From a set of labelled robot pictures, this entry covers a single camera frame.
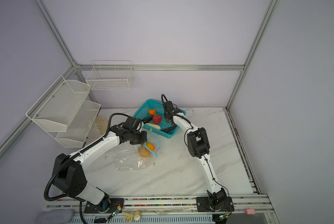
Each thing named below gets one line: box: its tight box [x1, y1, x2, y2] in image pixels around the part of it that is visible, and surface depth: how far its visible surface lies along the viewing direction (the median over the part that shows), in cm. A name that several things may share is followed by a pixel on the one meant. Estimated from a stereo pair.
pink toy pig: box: [245, 207, 256, 216], surface depth 72 cm
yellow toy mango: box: [137, 146, 150, 158], surface depth 91 cm
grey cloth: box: [37, 208, 74, 224], surface depth 69 cm
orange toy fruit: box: [148, 108, 157, 116], surface depth 116 cm
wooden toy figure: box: [122, 210, 141, 224], surface depth 70 cm
